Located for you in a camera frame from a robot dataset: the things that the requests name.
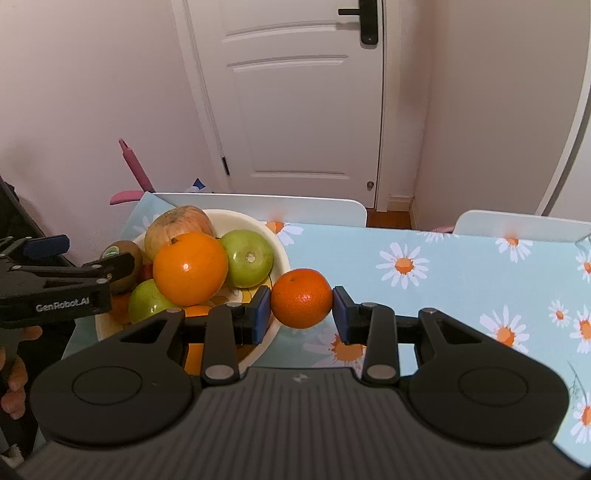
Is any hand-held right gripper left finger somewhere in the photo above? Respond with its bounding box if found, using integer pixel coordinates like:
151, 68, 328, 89
95, 285, 272, 387

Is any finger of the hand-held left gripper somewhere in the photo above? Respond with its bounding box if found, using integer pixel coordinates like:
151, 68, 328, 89
0, 234, 70, 274
13, 252, 136, 292

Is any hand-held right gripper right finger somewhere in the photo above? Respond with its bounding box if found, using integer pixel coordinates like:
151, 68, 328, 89
332, 285, 491, 387

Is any brown kiwi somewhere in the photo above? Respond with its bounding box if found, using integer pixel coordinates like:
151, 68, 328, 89
102, 240, 144, 295

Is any small tangerine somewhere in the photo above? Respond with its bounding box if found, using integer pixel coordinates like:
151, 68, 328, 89
270, 268, 334, 330

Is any large green apple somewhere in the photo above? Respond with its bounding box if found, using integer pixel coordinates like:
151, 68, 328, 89
128, 278, 183, 324

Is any medium orange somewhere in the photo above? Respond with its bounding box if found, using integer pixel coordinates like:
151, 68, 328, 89
152, 232, 229, 306

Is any large orange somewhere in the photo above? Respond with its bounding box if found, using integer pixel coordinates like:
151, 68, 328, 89
183, 304, 215, 376

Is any cream oval dish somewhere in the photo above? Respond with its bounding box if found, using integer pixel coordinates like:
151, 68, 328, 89
95, 209, 291, 370

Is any person's left hand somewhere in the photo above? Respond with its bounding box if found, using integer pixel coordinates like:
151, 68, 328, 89
0, 325, 45, 420

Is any small green apple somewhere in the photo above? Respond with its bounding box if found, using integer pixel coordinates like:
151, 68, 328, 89
218, 229, 274, 289

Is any red yellow apple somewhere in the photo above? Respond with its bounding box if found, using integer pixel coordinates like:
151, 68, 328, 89
144, 205, 215, 263

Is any pink plastic object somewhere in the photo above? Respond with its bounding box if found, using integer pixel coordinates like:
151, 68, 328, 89
110, 137, 155, 205

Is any white chair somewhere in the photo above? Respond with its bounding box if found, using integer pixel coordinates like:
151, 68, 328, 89
453, 210, 591, 243
152, 192, 368, 228

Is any white door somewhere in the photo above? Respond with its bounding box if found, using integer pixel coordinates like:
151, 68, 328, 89
171, 0, 386, 208

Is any white curved frame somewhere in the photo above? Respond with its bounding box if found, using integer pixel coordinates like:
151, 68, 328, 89
536, 83, 591, 217

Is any black door handle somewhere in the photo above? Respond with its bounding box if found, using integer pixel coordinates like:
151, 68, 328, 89
338, 0, 379, 45

